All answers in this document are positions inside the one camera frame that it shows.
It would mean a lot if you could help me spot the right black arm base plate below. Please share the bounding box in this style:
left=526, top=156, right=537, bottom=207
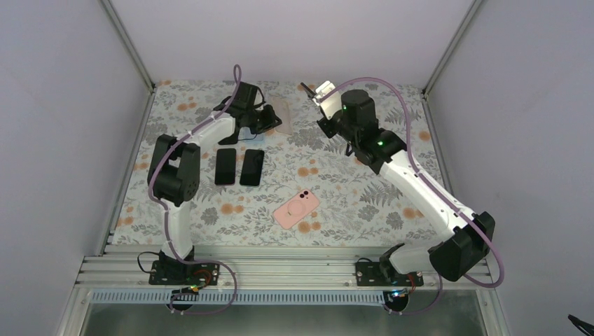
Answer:
left=354, top=258, right=424, bottom=288

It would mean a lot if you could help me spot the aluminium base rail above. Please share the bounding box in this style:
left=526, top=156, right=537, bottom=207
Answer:
left=74, top=246, right=495, bottom=291

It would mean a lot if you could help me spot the grey slotted cable duct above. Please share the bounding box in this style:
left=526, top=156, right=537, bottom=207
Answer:
left=89, top=288, right=408, bottom=306

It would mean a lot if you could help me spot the aluminium corner frame post left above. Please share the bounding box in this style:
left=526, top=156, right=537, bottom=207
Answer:
left=99, top=0, right=155, bottom=92

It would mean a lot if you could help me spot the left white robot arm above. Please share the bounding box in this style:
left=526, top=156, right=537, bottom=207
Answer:
left=147, top=81, right=282, bottom=284

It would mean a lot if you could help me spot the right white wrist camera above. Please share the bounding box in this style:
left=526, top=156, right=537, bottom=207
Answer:
left=312, top=80, right=343, bottom=120

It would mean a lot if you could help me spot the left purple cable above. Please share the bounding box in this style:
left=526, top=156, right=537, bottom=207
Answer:
left=148, top=64, right=243, bottom=317

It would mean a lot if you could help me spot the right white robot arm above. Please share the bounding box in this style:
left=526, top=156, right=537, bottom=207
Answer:
left=312, top=88, right=495, bottom=285

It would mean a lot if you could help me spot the beige phone case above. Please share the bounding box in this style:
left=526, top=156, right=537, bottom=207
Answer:
left=270, top=96, right=293, bottom=136

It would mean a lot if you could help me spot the light blue phone case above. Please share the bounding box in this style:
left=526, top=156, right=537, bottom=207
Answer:
left=239, top=134, right=265, bottom=143

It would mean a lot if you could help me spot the pink phone case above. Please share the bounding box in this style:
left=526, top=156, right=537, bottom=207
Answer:
left=272, top=189, right=320, bottom=230

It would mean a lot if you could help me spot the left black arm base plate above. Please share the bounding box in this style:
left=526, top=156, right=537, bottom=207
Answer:
left=148, top=261, right=220, bottom=286

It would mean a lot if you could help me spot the aluminium corner frame post right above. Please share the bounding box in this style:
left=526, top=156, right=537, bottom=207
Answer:
left=422, top=0, right=484, bottom=99

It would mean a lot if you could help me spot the aluminium corner frame post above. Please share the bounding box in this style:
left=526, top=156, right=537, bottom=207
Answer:
left=99, top=0, right=155, bottom=92
left=422, top=0, right=484, bottom=99

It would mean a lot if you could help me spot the floral patterned table mat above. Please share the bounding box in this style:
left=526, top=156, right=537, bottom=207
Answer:
left=113, top=80, right=436, bottom=247

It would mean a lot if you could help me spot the black smartphone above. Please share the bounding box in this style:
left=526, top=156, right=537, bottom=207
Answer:
left=214, top=148, right=237, bottom=186
left=300, top=82, right=316, bottom=99
left=240, top=149, right=265, bottom=187

